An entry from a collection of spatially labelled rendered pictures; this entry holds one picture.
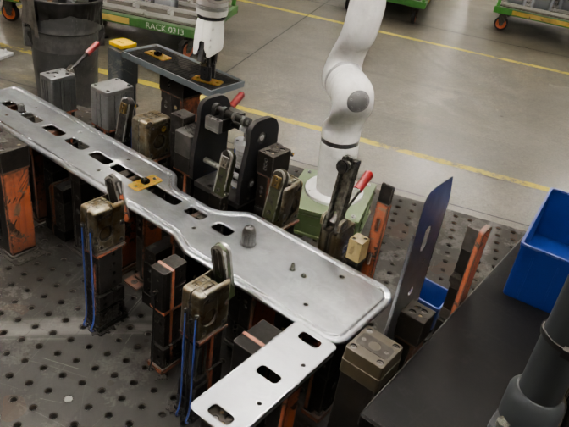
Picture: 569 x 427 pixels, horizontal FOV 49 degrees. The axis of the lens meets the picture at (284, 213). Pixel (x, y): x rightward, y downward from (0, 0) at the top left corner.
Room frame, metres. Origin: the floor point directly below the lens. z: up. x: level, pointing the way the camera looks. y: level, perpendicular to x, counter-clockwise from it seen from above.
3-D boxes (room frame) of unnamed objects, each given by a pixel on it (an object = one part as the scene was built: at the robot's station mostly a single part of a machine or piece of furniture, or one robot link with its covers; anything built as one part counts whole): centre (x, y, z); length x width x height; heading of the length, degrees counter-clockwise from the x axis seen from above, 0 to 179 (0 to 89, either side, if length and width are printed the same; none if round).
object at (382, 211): (1.15, -0.20, 0.95); 0.03 x 0.01 x 0.50; 56
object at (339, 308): (1.34, 0.37, 1.00); 1.38 x 0.22 x 0.02; 56
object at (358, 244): (1.14, -0.17, 0.88); 0.04 x 0.04 x 0.36; 56
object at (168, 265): (1.04, 0.22, 0.84); 0.11 x 0.08 x 0.29; 146
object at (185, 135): (1.52, 0.27, 0.89); 0.13 x 0.11 x 0.38; 146
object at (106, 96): (1.66, 0.53, 0.90); 0.13 x 0.10 x 0.41; 146
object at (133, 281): (1.35, 0.34, 0.84); 0.13 x 0.05 x 0.29; 146
